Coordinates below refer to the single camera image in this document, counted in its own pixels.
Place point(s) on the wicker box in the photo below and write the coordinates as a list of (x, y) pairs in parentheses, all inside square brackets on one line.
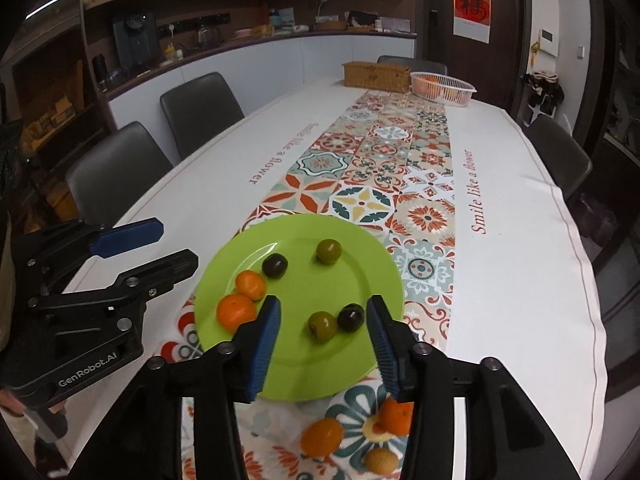
[(375, 76)]

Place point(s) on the green plate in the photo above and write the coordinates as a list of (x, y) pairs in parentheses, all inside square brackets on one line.
[(300, 285)]

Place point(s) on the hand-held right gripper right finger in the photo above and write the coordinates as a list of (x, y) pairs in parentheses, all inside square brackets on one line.
[(387, 350)]

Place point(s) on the large orange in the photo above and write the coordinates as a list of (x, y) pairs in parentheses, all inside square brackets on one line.
[(235, 312)]

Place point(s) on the dark purple plum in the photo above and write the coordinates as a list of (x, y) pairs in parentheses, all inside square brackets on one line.
[(351, 317), (275, 265)]

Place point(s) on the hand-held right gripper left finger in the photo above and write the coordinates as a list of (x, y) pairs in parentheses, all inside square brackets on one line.
[(265, 350)]

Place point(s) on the black box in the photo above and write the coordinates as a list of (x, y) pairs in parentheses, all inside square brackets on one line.
[(360, 17)]

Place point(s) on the white kitchen counter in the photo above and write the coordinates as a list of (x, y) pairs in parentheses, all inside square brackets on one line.
[(300, 57)]

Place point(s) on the glass kettle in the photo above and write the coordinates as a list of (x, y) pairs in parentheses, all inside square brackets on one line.
[(205, 30)]

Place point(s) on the white plastic basket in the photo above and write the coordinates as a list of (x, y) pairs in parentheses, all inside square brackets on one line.
[(442, 91)]

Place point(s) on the tan longan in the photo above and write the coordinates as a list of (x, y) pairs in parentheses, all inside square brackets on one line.
[(381, 459)]

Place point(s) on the white intercom panel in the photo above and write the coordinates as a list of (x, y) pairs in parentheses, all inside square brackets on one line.
[(547, 40)]

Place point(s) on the black and white bag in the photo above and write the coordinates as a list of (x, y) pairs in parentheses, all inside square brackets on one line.
[(542, 90)]

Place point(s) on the red and white wall calendar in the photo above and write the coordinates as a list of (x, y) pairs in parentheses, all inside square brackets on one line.
[(472, 2)]

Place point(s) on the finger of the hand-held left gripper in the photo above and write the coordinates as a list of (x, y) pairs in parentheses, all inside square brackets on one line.
[(130, 237), (170, 267)]

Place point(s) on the glass display cabinet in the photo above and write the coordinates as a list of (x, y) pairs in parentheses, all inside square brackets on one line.
[(50, 110)]

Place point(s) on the black cup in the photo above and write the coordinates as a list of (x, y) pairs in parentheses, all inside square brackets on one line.
[(98, 70)]

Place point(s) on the black coffee machine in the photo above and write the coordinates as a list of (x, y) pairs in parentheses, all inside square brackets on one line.
[(134, 40)]

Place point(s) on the patterned table runner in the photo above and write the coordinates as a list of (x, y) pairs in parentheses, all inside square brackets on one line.
[(400, 185)]

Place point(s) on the white desk lamp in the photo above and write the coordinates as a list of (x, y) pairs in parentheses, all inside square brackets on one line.
[(322, 7)]

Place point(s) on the dark wooden door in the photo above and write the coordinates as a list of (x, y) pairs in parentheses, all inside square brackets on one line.
[(505, 60)]

